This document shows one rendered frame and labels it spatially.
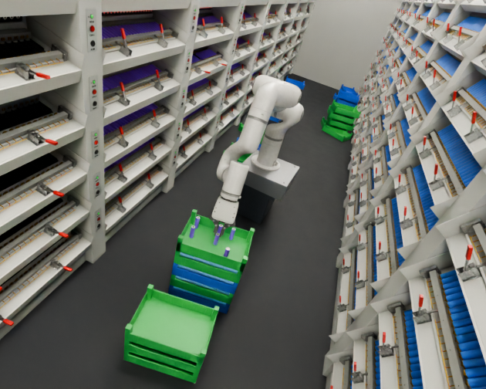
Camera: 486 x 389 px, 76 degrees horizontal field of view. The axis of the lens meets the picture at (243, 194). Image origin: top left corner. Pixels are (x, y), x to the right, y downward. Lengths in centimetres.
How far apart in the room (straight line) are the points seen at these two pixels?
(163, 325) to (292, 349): 63
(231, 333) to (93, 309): 62
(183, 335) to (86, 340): 41
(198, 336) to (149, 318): 21
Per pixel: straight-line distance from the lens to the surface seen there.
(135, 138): 161
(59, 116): 124
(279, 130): 185
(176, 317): 138
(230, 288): 146
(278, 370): 157
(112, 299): 162
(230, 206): 133
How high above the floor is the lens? 135
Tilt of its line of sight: 36 degrees down
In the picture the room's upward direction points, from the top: 18 degrees clockwise
